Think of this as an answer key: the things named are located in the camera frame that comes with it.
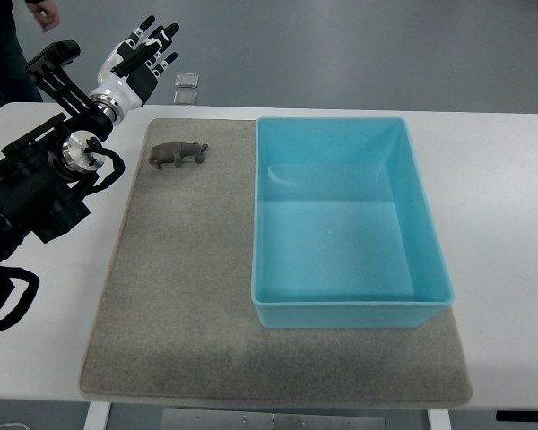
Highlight metal table crossbar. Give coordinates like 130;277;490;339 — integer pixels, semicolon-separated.
161;408;386;430

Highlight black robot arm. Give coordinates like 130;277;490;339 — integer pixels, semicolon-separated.
0;40;125;331

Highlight brown hippo toy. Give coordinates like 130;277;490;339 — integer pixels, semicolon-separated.
148;142;209;170

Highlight black table control panel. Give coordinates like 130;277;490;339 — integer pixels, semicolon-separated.
496;410;538;423

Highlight floor outlet plate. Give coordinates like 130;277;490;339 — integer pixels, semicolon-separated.
175;73;199;88
173;90;198;106

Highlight person's dark trousers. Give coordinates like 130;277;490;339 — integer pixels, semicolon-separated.
0;1;42;108

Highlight white left table leg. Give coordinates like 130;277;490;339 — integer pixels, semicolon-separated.
83;401;111;430

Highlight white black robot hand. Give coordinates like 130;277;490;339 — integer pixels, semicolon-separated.
90;15;179;125

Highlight person's hand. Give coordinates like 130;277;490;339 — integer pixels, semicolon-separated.
26;0;60;32

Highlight upper floor outlet plate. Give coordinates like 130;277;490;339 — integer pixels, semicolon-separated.
175;73;199;88

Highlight blue plastic box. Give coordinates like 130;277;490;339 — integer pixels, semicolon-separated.
251;117;454;329

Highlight lower floor outlet plate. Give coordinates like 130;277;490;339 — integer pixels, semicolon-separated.
173;90;198;106

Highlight white table leg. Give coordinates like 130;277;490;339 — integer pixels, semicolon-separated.
83;401;111;430
427;409;452;430

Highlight white right table leg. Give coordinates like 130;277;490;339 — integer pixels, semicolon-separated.
427;409;452;430

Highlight grey felt mat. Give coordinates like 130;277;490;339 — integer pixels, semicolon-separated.
80;118;473;409

